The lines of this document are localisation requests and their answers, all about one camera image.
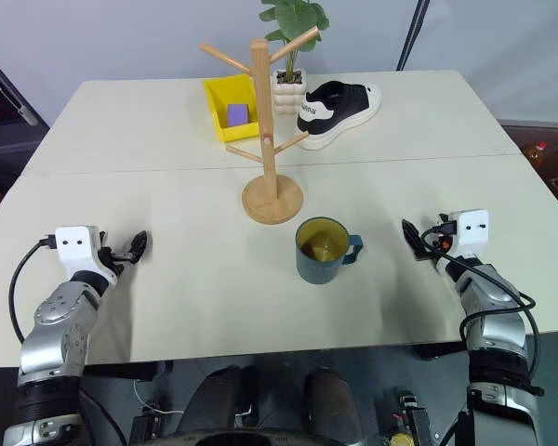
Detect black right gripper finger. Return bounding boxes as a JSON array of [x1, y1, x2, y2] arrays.
[[401, 217, 423, 250], [411, 241, 438, 265]]

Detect yellow plastic bin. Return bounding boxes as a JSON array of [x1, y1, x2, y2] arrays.
[[202, 73, 262, 143]]

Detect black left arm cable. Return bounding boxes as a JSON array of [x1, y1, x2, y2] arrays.
[[7, 237, 60, 344]]

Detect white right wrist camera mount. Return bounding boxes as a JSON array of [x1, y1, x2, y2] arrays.
[[434, 209, 490, 276]]

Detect purple block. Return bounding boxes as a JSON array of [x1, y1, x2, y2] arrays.
[[226, 103, 251, 127]]

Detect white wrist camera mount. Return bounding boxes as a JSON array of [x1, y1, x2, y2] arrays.
[[54, 225, 119, 285], [434, 209, 490, 276]]

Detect wooden mug tree stand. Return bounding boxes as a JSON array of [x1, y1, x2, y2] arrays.
[[198, 26, 321, 226]]

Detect thin white cable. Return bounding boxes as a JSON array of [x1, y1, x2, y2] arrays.
[[133, 379, 187, 415]]

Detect black braided pole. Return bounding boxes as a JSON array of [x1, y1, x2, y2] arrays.
[[393, 0, 432, 72]]

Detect black and white sneaker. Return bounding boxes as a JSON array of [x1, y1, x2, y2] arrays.
[[296, 80, 383, 151]]

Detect white bubble plant pot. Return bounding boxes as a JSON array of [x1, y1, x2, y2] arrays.
[[272, 67, 309, 117]]

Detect green leafy plant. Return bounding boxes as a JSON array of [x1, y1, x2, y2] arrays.
[[259, 0, 330, 81]]

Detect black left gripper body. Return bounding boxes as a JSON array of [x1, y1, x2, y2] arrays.
[[97, 230, 126, 276]]

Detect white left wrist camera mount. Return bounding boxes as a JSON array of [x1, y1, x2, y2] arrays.
[[54, 225, 119, 285]]

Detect teal mug with handle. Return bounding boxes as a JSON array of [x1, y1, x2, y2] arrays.
[[294, 216, 365, 285]]

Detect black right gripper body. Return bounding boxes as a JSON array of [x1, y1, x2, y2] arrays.
[[428, 226, 453, 270]]

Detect black stepper motor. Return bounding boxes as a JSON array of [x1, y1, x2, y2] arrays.
[[393, 388, 432, 446]]

